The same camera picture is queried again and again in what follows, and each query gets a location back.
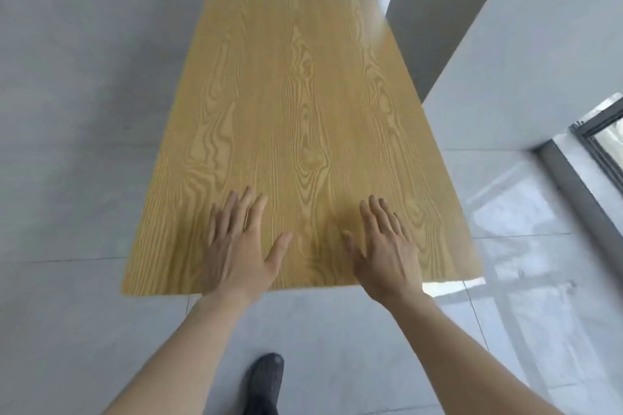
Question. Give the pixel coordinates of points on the person's left hand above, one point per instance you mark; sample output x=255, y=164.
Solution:
x=233, y=254

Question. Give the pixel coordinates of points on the person's right hand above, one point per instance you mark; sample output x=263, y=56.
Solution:
x=389, y=259

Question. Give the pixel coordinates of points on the person's left forearm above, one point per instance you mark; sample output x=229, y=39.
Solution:
x=180, y=361

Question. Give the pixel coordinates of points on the person's right forearm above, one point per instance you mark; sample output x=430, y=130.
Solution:
x=452, y=366

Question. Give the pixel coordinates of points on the person's black shoe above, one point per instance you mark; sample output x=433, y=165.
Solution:
x=263, y=380

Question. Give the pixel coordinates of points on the wooden table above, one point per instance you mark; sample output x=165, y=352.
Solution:
x=292, y=113

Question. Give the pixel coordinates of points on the black framed window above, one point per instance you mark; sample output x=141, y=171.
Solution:
x=608, y=130

